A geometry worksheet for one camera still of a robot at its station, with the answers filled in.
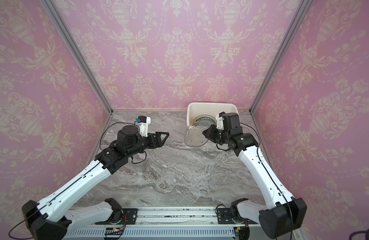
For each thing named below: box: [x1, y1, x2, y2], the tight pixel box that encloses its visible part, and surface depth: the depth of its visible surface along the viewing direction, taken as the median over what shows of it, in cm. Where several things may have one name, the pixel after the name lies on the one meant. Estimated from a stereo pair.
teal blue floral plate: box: [193, 114, 218, 127], surface depth 109 cm
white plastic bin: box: [186, 102, 241, 126], surface depth 102 cm
